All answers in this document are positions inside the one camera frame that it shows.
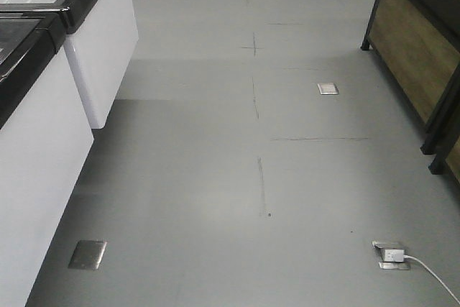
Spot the silver floor socket plate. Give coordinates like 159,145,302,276
317,83,339,95

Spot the white power cable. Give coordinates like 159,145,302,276
403,255,460,306

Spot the black wooden produce stand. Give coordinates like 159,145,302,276
361,0,459,180

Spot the white power adapter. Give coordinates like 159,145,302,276
381,247,405,263

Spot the open floor socket box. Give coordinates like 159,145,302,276
372,240,410,270

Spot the dark metal floor plate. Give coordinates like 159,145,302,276
68,240,107,270

